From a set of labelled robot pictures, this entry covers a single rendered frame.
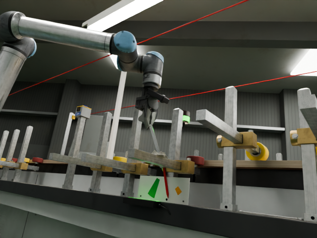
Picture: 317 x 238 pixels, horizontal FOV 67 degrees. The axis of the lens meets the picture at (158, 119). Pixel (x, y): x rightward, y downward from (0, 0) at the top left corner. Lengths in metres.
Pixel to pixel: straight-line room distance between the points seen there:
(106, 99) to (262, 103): 3.91
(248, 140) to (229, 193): 0.19
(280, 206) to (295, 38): 3.30
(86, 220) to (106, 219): 0.16
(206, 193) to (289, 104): 5.17
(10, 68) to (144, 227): 0.95
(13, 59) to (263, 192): 1.27
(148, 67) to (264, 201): 0.76
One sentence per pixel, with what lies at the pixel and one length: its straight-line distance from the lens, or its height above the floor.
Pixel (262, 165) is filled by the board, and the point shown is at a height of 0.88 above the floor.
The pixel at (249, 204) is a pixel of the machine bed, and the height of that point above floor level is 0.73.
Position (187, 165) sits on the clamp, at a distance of 0.98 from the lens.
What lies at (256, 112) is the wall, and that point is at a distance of 6.22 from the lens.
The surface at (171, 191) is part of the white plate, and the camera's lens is 1.01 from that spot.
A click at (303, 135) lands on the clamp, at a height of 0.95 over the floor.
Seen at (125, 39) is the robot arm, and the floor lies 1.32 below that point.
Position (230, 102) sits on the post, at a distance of 0.98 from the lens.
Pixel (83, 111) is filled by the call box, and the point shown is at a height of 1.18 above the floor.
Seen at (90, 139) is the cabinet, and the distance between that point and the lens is 5.92.
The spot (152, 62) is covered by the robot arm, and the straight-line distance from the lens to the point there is 1.17.
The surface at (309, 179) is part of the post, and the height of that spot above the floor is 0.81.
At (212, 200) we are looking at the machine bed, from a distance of 1.17.
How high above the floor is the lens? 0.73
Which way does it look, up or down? 17 degrees up
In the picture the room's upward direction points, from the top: 6 degrees clockwise
